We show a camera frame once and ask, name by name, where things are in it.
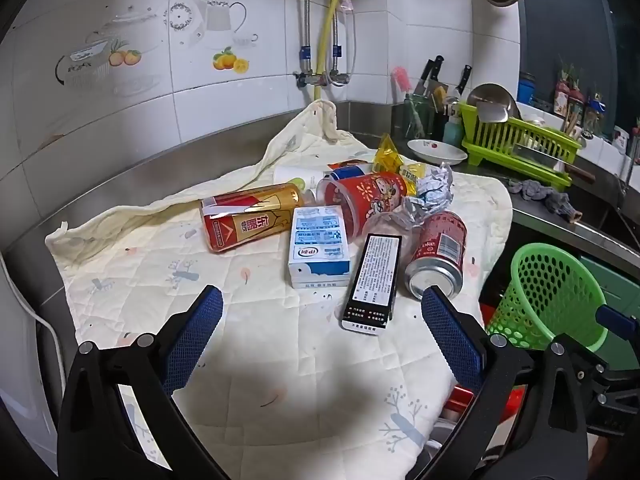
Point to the pink bottle brush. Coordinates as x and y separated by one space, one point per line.
400 80

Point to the white and red packet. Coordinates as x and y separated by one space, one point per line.
621 140

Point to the grey rag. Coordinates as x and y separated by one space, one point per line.
550 197

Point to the long black and white box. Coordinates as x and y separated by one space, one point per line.
372 280

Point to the green cabinet door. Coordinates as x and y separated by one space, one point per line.
615 285

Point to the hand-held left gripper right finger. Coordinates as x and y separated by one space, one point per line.
452 342

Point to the metal pipe valve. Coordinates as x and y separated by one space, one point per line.
337 78
306 80

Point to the yellow snack wrapper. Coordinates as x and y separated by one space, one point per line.
387 157

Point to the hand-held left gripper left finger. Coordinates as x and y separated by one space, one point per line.
195 340

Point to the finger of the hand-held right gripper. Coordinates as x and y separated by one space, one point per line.
617 321

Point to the red soda can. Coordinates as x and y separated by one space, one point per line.
442 240

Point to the teal bottle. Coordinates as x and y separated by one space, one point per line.
452 132

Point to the bundle of chopsticks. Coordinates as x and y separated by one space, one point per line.
571 122

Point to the cream quilted printed cloth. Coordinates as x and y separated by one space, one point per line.
250 385

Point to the green plastic dish rack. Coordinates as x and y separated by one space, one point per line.
500 140

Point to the blue plastic container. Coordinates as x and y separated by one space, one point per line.
526 91

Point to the red gold drink carton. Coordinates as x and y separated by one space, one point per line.
250 220

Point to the red plastic stool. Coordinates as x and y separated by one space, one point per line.
457 402

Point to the silver foil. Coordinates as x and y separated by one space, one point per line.
430 195

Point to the white bowl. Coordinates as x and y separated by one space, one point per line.
534 122

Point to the dark knife holder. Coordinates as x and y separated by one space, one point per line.
440 125

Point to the green perforated plastic basket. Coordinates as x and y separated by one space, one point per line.
540 280

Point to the white and blue milk carton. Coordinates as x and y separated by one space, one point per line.
317 245

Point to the white plate with red print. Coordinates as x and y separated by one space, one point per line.
435 152

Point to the red printed noodle cup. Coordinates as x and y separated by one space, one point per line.
370 195

